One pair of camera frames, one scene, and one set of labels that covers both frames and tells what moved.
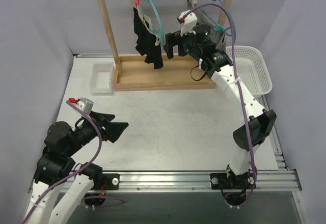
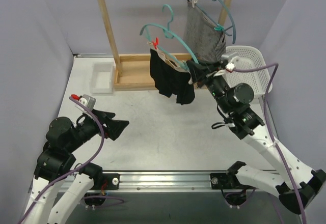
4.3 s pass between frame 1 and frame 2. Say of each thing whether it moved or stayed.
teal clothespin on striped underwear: stayed
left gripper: stayed
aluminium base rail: stayed
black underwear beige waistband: moved
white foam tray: stayed
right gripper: moved
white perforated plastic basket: stayed
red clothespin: moved
